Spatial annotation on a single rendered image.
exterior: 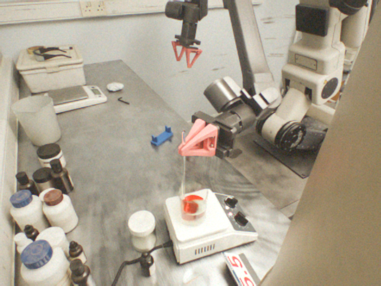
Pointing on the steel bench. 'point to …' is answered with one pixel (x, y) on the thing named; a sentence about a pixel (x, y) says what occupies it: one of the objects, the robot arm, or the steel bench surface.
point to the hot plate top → (218, 219)
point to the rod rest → (161, 136)
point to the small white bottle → (22, 242)
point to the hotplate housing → (193, 254)
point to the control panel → (234, 214)
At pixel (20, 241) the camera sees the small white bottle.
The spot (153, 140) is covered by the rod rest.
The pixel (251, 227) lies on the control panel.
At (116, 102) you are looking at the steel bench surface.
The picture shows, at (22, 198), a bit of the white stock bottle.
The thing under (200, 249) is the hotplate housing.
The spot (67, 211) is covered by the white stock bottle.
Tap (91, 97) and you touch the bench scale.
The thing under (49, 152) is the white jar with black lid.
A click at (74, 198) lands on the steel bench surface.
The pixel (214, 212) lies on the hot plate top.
